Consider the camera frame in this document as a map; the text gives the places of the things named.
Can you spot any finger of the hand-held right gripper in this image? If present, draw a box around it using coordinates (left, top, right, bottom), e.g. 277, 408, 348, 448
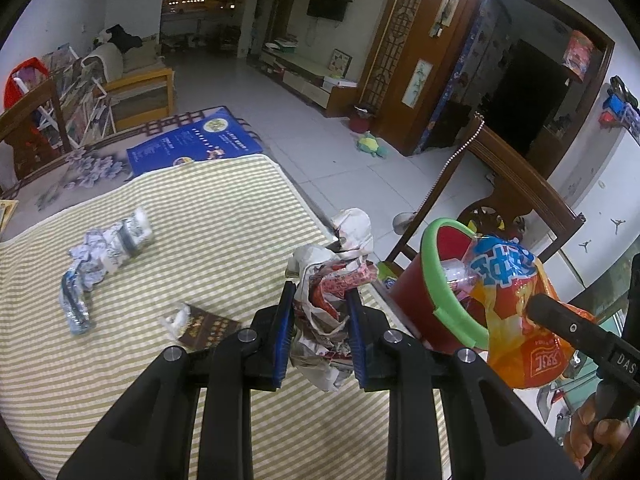
527, 293, 618, 362

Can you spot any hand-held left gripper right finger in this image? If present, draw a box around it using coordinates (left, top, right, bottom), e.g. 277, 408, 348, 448
345, 288, 582, 480

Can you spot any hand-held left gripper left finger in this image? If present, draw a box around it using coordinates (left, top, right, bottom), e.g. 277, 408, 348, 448
57, 282, 297, 480

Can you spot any newspaper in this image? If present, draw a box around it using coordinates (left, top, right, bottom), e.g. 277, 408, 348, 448
285, 207, 379, 394

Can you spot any orange snack bag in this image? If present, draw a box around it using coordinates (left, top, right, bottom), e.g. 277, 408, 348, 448
462, 233, 599, 392

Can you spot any red bin with green rim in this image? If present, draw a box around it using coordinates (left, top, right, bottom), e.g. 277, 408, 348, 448
387, 217, 492, 357

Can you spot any person's right hand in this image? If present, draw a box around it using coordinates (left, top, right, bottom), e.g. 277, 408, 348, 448
568, 394, 637, 472

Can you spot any dark brown snack packet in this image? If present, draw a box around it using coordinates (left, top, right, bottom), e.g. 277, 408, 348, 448
177, 302, 242, 351

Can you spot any clear plastic wrapper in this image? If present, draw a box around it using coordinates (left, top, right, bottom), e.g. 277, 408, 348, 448
159, 307, 195, 337

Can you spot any grey round stand base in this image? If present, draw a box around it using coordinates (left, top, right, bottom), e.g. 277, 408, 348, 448
392, 212, 419, 236

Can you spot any carved wooden chair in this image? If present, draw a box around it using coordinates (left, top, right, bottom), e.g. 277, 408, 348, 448
384, 112, 587, 282

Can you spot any green plush turtle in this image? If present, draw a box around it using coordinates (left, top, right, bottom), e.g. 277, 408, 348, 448
355, 131, 389, 160

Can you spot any crumpled patterned paper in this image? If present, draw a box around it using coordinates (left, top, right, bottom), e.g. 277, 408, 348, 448
67, 230, 122, 289

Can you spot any crumpled blue plastic tube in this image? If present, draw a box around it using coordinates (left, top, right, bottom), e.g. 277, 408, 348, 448
59, 269, 96, 337

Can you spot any small red waste bin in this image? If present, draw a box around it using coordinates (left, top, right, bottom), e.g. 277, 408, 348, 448
348, 104, 376, 134

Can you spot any blue printed booklet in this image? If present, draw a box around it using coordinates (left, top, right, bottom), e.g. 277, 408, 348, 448
124, 106, 269, 177

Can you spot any floral tablecloth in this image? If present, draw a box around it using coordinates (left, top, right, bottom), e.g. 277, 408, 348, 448
0, 105, 272, 242

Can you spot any low television cabinet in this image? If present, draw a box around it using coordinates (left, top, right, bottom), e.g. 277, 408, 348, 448
259, 42, 362, 119

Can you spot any hanging scroll painting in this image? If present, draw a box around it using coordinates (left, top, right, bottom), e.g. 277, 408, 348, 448
407, 58, 432, 109
434, 0, 470, 39

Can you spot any framed star picture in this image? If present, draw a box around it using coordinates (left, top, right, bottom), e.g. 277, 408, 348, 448
328, 48, 353, 79

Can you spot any wooden lattice partition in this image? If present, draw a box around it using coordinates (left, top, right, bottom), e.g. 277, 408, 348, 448
357, 0, 484, 157

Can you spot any yellow wooden sofa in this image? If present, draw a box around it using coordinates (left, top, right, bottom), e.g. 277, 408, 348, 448
82, 42, 176, 134

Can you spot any white magazine rack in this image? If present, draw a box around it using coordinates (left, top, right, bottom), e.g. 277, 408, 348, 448
42, 43, 119, 149

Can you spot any dark cloth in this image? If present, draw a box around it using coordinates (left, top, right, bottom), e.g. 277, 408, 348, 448
97, 23, 144, 54

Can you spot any dark wooden chair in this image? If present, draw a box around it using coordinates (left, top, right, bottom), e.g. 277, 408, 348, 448
0, 80, 74, 182

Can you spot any red bag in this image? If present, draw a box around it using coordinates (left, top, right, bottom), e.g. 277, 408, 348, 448
3, 57, 52, 112

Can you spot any white bead string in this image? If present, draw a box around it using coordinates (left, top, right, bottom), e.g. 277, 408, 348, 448
417, 114, 485, 222

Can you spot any wall-mounted television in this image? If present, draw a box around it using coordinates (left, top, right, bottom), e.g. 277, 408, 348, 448
306, 0, 349, 22

